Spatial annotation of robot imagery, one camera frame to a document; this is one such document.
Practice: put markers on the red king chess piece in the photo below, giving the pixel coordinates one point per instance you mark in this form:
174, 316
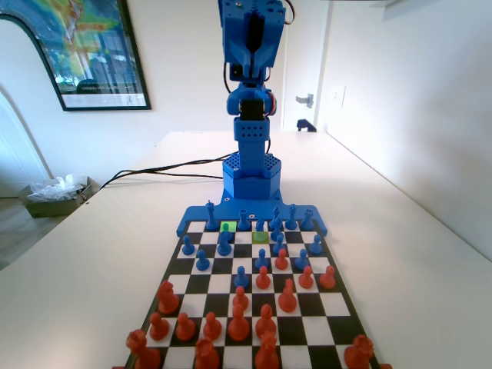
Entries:
266, 353

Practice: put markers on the white door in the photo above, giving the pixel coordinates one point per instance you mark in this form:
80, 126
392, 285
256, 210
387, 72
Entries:
307, 57

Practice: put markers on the cardboard box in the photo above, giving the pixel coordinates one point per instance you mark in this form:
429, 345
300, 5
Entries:
50, 207

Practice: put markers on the black white chessboard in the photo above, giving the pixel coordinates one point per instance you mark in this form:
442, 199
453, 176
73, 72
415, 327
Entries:
338, 303

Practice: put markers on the framed map poster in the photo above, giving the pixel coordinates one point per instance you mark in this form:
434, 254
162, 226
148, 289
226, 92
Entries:
96, 50

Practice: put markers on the blue chess pawn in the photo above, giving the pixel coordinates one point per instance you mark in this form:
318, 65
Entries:
201, 262
279, 246
241, 280
315, 246
301, 261
187, 248
261, 259

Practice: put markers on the group of blue chess pieces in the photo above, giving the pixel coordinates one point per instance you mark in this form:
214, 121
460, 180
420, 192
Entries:
200, 213

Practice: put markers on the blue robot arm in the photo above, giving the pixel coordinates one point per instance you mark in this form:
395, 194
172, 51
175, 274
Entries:
251, 153

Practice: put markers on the clear plastic wrap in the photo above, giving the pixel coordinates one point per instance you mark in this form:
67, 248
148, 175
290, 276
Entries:
57, 188

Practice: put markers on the blue chess king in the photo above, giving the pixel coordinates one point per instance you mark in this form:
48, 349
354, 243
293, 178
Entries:
210, 219

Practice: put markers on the red rook chess piece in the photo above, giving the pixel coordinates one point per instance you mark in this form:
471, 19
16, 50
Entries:
143, 353
359, 353

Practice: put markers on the red queen chess piece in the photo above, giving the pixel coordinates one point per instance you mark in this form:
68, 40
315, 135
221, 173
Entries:
207, 355

